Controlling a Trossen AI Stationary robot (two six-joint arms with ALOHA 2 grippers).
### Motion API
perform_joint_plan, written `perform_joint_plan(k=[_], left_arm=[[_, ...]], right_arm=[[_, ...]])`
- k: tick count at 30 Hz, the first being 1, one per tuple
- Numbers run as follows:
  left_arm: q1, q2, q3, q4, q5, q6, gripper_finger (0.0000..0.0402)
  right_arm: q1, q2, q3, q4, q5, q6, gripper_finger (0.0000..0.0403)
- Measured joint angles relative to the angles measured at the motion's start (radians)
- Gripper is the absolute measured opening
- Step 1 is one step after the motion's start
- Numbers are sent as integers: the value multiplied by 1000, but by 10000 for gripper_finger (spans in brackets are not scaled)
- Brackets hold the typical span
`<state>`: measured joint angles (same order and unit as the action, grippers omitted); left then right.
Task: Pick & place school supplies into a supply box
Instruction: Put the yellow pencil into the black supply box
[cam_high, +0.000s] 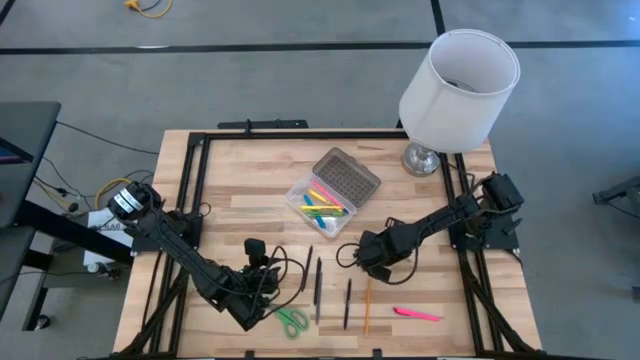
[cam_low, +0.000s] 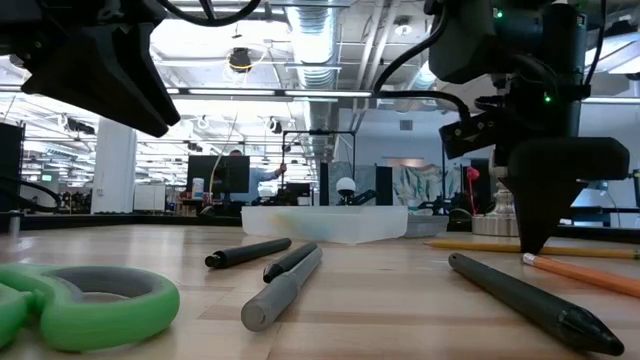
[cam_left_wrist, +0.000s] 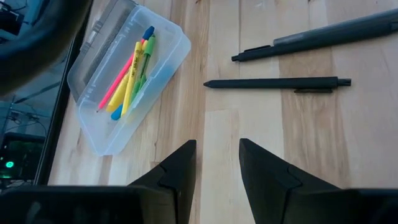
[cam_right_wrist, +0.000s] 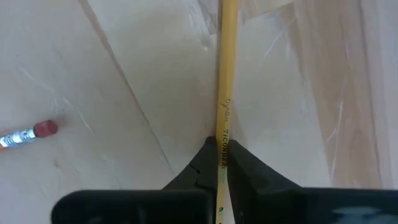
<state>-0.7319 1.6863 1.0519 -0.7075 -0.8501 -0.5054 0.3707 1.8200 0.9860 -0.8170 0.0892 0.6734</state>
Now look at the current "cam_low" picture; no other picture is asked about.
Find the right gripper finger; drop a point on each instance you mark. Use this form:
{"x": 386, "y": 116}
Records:
{"x": 557, "y": 205}
{"x": 525, "y": 205}

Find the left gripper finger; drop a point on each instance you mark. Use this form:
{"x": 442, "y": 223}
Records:
{"x": 100, "y": 75}
{"x": 160, "y": 80}

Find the yellow pencil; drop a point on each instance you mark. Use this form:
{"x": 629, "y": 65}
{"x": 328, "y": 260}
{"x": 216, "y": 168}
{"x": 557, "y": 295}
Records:
{"x": 475, "y": 246}

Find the orange pencil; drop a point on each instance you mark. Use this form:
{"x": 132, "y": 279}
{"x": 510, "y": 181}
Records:
{"x": 590, "y": 276}

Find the black pen white scale print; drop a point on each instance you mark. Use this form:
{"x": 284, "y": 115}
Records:
{"x": 525, "y": 300}

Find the clear plastic supply box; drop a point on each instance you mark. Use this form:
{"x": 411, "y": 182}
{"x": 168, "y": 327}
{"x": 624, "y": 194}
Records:
{"x": 325, "y": 225}

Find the grey pen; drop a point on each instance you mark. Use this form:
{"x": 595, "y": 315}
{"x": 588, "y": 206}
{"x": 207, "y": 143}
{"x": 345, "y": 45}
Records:
{"x": 280, "y": 295}

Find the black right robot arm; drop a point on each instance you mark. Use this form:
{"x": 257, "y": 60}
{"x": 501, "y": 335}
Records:
{"x": 460, "y": 45}

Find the black background robot arm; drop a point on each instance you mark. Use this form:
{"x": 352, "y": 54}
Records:
{"x": 361, "y": 197}

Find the black hanging ceiling device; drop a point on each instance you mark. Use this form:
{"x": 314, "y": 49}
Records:
{"x": 240, "y": 59}

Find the long ceiling light strip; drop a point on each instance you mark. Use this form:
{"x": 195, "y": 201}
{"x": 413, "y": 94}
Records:
{"x": 250, "y": 92}

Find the pale draped cover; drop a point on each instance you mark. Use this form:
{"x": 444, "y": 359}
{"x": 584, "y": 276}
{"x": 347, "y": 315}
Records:
{"x": 425, "y": 187}

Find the black computer monitor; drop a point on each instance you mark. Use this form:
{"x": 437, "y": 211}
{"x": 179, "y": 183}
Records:
{"x": 225, "y": 175}

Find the white canister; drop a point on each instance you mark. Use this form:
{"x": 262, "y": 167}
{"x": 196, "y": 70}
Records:
{"x": 198, "y": 189}

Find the white cabinet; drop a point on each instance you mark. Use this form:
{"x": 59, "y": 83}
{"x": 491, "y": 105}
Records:
{"x": 149, "y": 197}

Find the person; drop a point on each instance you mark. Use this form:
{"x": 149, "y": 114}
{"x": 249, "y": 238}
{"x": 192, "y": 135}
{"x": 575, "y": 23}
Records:
{"x": 260, "y": 182}

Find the white globe lamp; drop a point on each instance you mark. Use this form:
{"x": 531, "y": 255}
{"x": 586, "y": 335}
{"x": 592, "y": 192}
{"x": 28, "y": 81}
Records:
{"x": 345, "y": 186}

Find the black background frame stand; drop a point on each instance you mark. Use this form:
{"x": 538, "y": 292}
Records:
{"x": 320, "y": 132}

